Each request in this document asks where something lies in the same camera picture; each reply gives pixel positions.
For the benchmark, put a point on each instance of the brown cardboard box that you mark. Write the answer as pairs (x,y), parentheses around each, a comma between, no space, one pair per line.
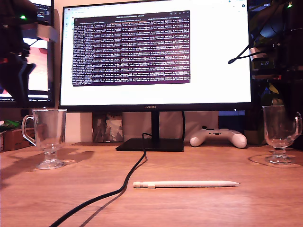
(16,139)

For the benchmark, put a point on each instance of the dark box with blue top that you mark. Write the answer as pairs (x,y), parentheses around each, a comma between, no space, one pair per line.
(230,113)

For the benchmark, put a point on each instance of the green and white packet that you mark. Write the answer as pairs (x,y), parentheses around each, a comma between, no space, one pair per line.
(10,124)

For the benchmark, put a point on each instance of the beige plant pot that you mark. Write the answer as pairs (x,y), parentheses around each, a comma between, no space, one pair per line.
(253,138)

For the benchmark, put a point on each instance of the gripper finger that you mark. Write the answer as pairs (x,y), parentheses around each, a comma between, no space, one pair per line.
(294,94)
(11,75)

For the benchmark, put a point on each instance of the white pen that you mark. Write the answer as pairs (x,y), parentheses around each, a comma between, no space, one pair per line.
(184,184)

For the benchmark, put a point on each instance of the white box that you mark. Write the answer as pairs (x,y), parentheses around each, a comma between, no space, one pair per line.
(2,143)

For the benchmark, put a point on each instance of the green leafy houseplant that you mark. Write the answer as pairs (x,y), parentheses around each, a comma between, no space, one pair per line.
(274,89)

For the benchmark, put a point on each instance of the small black wall plug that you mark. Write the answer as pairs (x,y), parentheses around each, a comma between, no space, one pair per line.
(24,113)

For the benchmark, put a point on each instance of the black low box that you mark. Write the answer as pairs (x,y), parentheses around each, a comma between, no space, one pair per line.
(297,144)

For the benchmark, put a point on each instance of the large black Huawei monitor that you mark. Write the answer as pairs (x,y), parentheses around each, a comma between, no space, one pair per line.
(154,94)

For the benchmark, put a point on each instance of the small footed glass cup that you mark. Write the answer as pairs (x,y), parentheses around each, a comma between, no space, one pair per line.
(49,132)
(279,132)

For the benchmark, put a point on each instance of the white game controller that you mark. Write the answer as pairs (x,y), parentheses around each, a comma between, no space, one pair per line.
(236,139)

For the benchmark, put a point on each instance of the smaller black monitor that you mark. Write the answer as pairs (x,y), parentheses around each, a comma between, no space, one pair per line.
(42,71)

